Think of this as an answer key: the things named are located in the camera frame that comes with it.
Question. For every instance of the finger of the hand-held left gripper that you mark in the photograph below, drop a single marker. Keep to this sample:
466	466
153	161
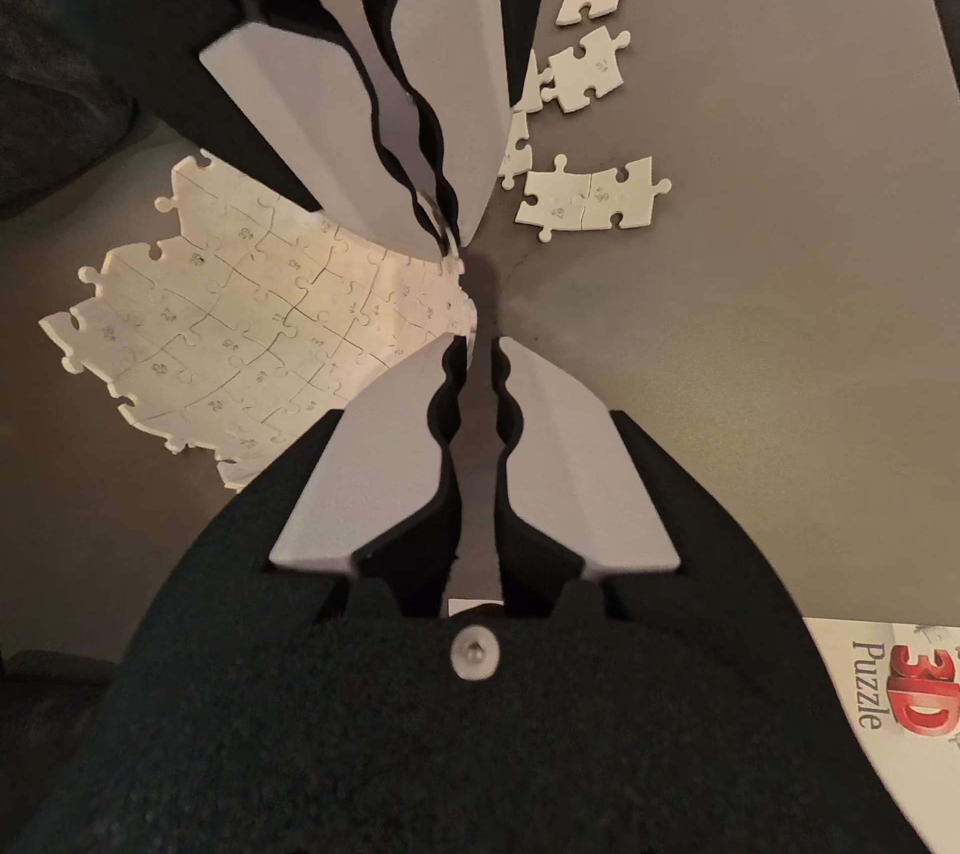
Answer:
300	111
465	44

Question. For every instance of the puzzle pieces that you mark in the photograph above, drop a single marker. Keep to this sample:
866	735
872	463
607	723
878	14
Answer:
592	201

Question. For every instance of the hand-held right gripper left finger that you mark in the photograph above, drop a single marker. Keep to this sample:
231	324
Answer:
367	486

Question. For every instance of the printed instruction leaflet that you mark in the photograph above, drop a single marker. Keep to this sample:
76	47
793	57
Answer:
900	756

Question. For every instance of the partly built white puzzle ball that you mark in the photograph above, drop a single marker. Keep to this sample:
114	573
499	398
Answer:
225	314

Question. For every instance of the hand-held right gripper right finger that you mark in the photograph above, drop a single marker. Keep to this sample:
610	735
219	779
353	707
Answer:
592	486

